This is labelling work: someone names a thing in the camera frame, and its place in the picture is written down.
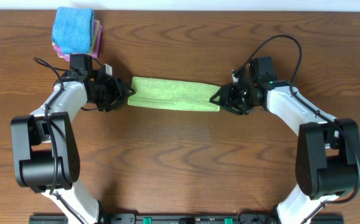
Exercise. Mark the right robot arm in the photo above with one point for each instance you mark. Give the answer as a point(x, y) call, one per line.
point(327, 166)

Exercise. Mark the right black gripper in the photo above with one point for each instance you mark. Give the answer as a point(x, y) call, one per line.
point(227, 92)

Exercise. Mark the yellow-green folded cloth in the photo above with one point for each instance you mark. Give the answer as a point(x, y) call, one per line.
point(94, 40)

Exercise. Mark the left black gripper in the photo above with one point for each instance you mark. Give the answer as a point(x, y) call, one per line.
point(114, 92)

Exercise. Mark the blue folded cloth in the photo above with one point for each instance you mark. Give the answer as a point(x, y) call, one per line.
point(73, 30)

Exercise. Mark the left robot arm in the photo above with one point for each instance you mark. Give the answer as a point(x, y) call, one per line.
point(45, 152)

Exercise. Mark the green microfiber cloth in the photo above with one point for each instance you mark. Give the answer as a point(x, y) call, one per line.
point(172, 95)

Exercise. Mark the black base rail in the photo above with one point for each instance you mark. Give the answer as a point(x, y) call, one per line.
point(129, 218)

